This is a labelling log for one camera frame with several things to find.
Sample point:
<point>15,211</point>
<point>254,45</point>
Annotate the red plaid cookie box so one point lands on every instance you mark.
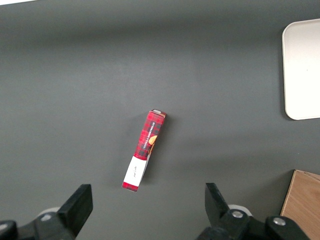
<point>147,140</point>

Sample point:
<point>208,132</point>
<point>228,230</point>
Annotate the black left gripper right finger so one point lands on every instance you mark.
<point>215,202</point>

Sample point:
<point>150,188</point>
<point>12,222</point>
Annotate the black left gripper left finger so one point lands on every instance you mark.
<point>77,207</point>

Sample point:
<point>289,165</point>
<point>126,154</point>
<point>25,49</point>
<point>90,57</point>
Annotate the wooden two-drawer cabinet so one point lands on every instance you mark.
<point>303,200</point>

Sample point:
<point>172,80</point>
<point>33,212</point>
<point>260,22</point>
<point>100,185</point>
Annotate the beige plastic tray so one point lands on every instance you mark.
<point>303,70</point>

